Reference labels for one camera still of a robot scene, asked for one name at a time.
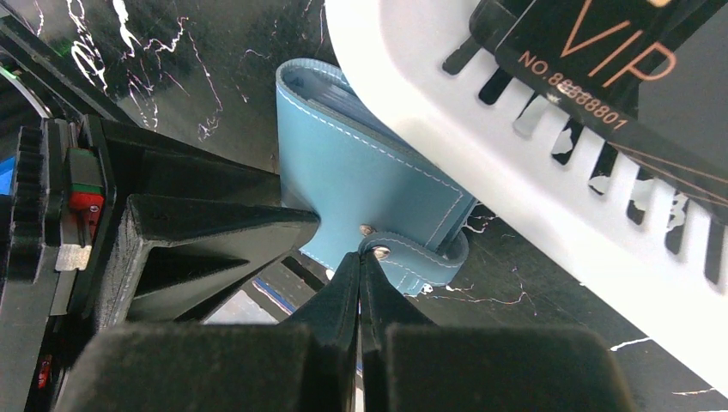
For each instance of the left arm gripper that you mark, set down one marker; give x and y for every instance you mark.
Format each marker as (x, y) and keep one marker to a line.
(170, 254)

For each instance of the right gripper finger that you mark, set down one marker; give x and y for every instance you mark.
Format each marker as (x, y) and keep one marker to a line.
(412, 364)
(304, 363)

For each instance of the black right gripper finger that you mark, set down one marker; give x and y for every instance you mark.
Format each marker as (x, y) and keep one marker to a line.
(142, 161)

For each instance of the blue leather card holder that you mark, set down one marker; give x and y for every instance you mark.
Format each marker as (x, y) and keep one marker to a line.
(369, 188)

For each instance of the white plastic basket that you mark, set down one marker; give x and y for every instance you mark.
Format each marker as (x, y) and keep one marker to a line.
(392, 53)

